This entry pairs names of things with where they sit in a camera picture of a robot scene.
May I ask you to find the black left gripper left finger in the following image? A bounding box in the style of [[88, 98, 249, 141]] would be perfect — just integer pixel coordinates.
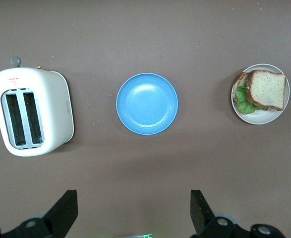
[[1, 189, 78, 238]]

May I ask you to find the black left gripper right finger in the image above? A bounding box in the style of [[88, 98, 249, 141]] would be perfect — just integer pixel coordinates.
[[189, 189, 250, 238]]

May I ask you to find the green lettuce leaf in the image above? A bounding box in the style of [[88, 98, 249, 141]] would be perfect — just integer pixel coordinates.
[[234, 85, 265, 115]]

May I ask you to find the brown bread slice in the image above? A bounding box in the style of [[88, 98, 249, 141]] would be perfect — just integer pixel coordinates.
[[233, 71, 270, 111], [245, 69, 288, 111]]

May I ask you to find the beige round plate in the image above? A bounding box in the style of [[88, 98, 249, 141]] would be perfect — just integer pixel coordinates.
[[231, 63, 291, 125]]

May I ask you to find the blue round plate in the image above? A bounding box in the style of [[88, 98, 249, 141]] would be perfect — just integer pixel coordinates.
[[116, 72, 179, 136]]

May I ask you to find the white two-slot toaster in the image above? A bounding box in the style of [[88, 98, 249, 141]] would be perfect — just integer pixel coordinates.
[[0, 56, 75, 157]]

